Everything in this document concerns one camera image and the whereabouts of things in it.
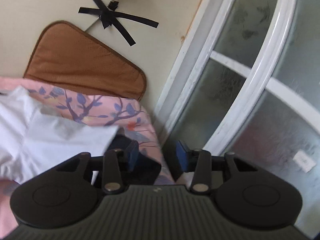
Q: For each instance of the white framed glass door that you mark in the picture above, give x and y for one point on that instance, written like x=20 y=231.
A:
x=248 y=82

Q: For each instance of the pink floral bed sheet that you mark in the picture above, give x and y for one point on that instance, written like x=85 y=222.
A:
x=91 y=110

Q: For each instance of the white printed t-shirt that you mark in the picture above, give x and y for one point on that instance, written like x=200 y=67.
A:
x=35 y=137

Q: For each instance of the brown cushion mat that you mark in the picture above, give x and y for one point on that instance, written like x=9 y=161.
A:
x=67 y=57

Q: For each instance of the black tape strips on wall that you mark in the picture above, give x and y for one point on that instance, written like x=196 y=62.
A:
x=108 y=16

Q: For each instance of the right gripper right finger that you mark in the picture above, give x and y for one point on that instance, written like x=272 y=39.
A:
x=182 y=154

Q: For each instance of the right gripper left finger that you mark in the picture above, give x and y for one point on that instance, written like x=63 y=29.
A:
x=132 y=153

